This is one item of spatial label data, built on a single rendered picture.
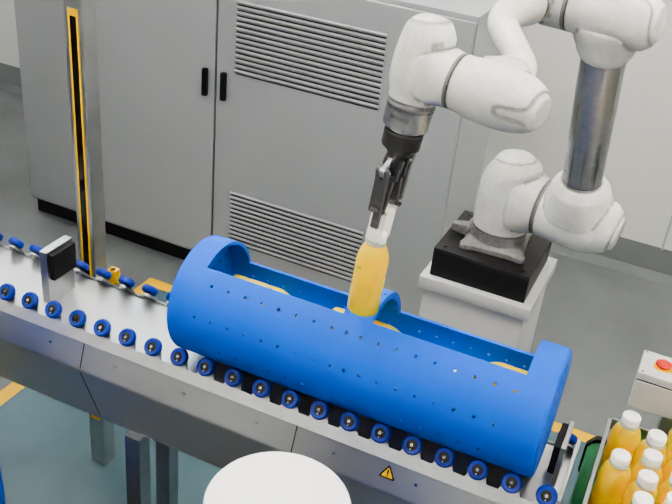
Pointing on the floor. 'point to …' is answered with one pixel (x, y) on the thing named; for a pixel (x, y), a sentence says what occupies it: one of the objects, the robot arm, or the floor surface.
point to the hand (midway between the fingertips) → (380, 223)
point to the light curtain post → (88, 166)
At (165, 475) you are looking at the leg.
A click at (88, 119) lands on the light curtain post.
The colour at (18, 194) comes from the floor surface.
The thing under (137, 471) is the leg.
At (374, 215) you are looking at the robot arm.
